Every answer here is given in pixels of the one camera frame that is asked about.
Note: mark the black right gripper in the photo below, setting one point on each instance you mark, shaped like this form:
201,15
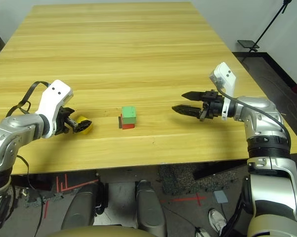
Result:
213,107

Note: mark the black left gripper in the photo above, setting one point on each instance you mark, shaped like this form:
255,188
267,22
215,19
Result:
63,121

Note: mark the yellow wooden block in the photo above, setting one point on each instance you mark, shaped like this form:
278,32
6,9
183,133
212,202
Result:
83,118

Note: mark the red wooden block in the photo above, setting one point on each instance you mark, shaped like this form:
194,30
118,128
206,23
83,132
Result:
128,126

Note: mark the green wooden block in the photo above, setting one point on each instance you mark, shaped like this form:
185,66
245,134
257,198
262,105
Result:
129,114

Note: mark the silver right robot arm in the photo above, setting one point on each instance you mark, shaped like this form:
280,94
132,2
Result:
262,111

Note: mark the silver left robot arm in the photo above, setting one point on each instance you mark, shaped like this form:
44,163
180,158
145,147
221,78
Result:
14,128

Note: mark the black table foot bar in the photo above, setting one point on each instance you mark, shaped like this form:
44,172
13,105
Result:
212,172

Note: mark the speckled rubber mat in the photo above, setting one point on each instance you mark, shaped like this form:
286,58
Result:
178,180

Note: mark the grey robot left leg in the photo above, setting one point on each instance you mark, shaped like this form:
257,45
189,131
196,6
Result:
82,207

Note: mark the grey robot leg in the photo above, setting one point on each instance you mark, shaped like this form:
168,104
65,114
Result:
82,207
150,207

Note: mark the black tripod stand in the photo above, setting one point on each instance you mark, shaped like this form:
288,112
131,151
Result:
246,43

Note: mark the grey-blue foot pedal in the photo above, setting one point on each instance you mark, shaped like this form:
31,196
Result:
220,196

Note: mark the grey robot right leg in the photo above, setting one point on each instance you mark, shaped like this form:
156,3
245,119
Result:
150,207

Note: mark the beige robot torso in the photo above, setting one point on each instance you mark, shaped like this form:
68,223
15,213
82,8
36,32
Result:
96,232

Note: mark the white sneaker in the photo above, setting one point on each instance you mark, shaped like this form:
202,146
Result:
202,232
217,219

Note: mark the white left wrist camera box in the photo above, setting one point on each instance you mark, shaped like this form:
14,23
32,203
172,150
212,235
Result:
54,98

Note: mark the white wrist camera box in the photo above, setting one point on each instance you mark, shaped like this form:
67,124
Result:
224,74
54,98

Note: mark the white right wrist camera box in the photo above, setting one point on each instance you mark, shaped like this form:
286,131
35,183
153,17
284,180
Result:
224,74

